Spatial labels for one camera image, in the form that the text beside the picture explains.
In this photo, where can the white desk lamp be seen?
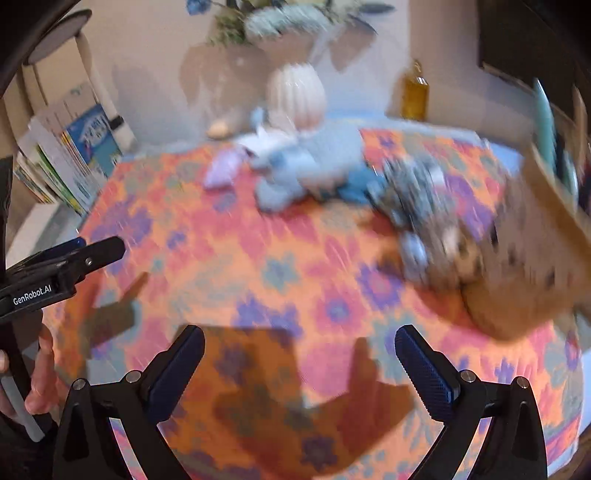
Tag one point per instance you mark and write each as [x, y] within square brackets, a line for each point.
[92, 78]

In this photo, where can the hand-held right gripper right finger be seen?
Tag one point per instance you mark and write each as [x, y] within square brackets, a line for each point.
[425, 369]

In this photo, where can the plaid bow hair clip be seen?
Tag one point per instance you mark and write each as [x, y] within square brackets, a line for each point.
[411, 189]

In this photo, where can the orange floral tablecloth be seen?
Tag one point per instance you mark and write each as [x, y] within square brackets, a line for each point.
[258, 286]

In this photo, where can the blue plush bunny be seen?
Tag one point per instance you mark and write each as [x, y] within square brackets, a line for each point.
[300, 161]

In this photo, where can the row of books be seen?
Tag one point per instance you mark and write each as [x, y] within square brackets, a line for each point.
[78, 147]

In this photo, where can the bunch of pens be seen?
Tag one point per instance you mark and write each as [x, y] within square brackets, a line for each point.
[547, 124]

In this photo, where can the person's left hand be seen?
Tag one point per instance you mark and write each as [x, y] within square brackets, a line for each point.
[44, 383]

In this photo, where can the amber glass bottle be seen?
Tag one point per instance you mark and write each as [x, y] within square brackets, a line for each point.
[414, 94]

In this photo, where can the blue and white flower bouquet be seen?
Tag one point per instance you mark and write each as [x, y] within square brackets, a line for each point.
[286, 16]

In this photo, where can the beige oval object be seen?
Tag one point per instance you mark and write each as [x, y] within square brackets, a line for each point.
[219, 128]

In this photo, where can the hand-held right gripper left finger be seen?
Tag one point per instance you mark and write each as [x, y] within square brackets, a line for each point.
[178, 369]

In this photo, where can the white crumpled tissue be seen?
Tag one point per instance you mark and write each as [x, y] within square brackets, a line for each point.
[268, 134]

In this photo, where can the black monitor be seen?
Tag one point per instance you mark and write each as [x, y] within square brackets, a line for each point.
[531, 41]

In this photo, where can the white ribbed vase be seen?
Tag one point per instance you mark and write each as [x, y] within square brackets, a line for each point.
[295, 94]

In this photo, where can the beige printed pen holder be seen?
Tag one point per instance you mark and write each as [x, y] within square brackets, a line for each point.
[521, 258]

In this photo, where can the lavender soft pouch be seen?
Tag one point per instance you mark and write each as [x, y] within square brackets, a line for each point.
[224, 168]

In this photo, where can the blue denim cloth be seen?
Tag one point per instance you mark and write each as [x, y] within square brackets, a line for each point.
[358, 184]

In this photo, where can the brown hedgehog plush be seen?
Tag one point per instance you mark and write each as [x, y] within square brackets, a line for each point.
[448, 258]

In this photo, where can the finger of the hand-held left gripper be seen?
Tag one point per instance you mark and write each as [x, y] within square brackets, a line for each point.
[99, 254]
[69, 244]

